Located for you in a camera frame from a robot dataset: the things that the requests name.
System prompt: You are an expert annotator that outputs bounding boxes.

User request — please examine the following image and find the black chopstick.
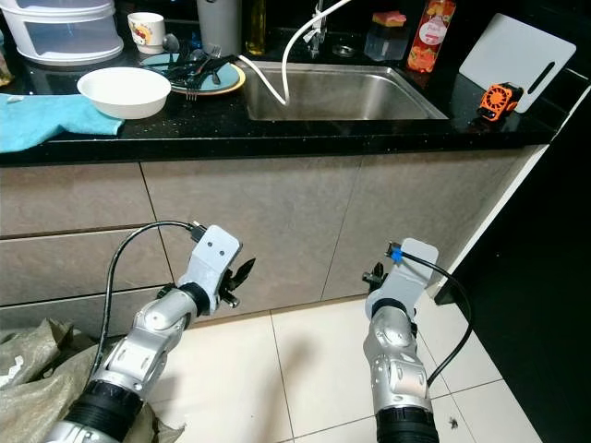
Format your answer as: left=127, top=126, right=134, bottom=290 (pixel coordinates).
left=208, top=58, right=230, bottom=89
left=189, top=54, right=235, bottom=82
left=175, top=53, right=218, bottom=84

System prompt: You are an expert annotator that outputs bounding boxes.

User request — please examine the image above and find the grey cabinet door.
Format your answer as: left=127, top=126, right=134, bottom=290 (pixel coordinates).
left=321, top=146, right=550, bottom=301
left=139, top=155, right=370, bottom=322

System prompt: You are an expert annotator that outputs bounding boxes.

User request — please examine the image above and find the black side cabinet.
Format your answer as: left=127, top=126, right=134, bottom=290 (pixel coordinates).
left=434, top=88, right=591, bottom=443

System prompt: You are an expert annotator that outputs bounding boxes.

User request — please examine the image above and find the grey cabinet drawer front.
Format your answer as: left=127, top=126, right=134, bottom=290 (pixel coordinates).
left=0, top=226, right=172, bottom=305
left=0, top=288, right=149, bottom=333
left=0, top=164, right=153, bottom=239

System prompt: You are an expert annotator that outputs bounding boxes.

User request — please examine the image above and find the stainless steel sink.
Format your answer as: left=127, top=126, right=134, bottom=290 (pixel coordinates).
left=235, top=63, right=449, bottom=123

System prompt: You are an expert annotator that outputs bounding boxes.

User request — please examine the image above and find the grey green woven sack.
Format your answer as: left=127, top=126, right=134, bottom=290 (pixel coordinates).
left=0, top=318, right=186, bottom=443

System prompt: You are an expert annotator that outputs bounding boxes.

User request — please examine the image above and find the yellow plate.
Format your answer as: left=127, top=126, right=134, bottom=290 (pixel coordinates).
left=143, top=53, right=247, bottom=96

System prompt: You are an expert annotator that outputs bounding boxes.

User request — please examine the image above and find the white bowl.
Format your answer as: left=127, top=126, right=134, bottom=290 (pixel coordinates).
left=77, top=66, right=173, bottom=121

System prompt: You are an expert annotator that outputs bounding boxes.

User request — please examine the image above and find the clear plastic sponge holder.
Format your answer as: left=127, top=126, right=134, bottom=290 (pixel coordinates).
left=363, top=20, right=409, bottom=63

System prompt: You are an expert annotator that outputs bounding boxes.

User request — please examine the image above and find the chrome faucet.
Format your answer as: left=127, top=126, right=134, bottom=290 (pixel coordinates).
left=309, top=0, right=335, bottom=58

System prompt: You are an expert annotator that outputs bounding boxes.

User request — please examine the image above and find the teal plate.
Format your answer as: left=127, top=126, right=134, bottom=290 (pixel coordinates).
left=143, top=53, right=241, bottom=91

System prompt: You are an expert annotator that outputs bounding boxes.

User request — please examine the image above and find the peach soap bottle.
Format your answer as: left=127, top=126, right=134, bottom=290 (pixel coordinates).
left=404, top=0, right=458, bottom=75

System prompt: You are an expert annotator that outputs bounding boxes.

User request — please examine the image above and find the teal cloth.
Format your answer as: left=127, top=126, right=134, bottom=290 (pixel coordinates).
left=0, top=92, right=126, bottom=153

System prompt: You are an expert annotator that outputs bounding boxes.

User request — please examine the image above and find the red yellow sponge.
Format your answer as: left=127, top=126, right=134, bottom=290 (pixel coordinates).
left=372, top=11, right=407, bottom=27

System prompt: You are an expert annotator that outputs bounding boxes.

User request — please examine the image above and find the white cutting board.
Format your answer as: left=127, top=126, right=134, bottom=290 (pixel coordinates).
left=459, top=13, right=578, bottom=114

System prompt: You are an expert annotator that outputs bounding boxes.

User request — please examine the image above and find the grey water filter canister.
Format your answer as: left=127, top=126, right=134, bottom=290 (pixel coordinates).
left=197, top=0, right=244, bottom=58

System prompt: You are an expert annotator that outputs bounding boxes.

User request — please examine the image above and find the olive oil glass bottle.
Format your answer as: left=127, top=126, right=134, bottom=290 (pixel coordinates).
left=245, top=0, right=267, bottom=56

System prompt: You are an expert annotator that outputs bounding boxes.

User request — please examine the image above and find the white cartoon print mug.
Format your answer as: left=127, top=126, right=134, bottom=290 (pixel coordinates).
left=127, top=12, right=167, bottom=54

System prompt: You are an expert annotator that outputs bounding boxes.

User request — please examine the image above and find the white tiered plastic container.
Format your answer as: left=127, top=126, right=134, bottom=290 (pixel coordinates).
left=0, top=0, right=126, bottom=67

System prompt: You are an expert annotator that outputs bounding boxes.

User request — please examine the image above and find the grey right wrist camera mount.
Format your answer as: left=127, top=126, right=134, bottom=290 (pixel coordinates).
left=365, top=238, right=440, bottom=319

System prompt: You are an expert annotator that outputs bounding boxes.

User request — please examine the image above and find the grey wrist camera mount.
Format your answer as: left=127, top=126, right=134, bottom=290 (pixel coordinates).
left=365, top=238, right=440, bottom=319
left=187, top=224, right=245, bottom=305

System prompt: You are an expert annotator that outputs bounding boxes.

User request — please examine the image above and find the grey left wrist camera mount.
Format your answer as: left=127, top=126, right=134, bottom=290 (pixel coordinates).
left=187, top=224, right=245, bottom=305

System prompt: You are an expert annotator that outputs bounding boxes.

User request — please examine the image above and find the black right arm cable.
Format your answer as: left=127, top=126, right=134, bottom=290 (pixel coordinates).
left=386, top=242, right=475, bottom=389

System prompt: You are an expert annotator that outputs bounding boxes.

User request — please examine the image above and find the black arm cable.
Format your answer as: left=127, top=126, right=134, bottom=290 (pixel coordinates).
left=386, top=242, right=475, bottom=389
left=90, top=219, right=211, bottom=389

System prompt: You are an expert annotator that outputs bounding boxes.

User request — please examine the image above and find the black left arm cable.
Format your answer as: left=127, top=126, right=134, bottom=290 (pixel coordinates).
left=90, top=219, right=211, bottom=389

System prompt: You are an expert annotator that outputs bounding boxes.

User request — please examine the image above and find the white hose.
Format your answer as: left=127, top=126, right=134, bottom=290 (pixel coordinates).
left=236, top=0, right=361, bottom=104

